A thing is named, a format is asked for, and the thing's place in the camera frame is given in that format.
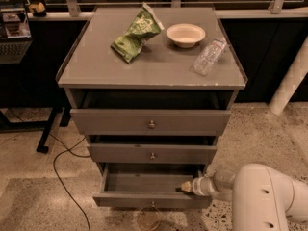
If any green chip bag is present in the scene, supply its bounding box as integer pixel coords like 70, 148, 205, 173
111, 3, 164, 64

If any grey drawer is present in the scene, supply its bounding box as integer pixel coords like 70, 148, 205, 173
71, 90, 231, 136
88, 142, 216, 164
93, 163, 212, 209

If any round floor drain cover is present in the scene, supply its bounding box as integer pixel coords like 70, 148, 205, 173
137, 208, 162, 231

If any grey middle drawer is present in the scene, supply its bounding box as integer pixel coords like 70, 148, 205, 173
88, 142, 216, 164

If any white bowl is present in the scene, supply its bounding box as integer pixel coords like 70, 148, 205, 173
167, 23, 206, 48

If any black desk frame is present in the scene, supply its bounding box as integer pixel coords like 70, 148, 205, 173
0, 108, 71, 154

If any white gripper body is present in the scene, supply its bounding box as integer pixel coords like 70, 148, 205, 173
192, 177, 216, 196

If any white diagonal pillar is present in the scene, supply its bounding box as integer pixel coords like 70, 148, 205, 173
269, 37, 308, 115

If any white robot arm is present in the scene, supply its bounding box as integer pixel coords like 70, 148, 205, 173
181, 164, 308, 231

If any grey top drawer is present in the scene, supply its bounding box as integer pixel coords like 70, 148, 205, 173
71, 90, 231, 136

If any grey drawer cabinet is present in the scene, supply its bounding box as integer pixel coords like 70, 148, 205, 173
56, 5, 248, 178

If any clear plastic water bottle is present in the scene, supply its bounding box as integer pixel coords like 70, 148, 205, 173
192, 38, 227, 76

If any grey bottom drawer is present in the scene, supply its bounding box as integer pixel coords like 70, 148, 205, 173
93, 163, 212, 209

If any black floor cable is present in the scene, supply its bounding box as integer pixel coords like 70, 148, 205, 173
6, 108, 92, 231

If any open laptop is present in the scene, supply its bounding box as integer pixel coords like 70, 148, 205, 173
0, 3, 32, 64

